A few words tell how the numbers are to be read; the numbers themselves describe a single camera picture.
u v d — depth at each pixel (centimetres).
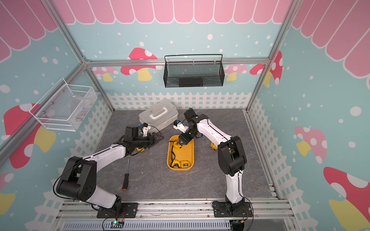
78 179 45
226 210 74
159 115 100
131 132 71
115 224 73
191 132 77
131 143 71
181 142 83
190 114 75
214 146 96
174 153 94
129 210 74
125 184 82
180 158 94
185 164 87
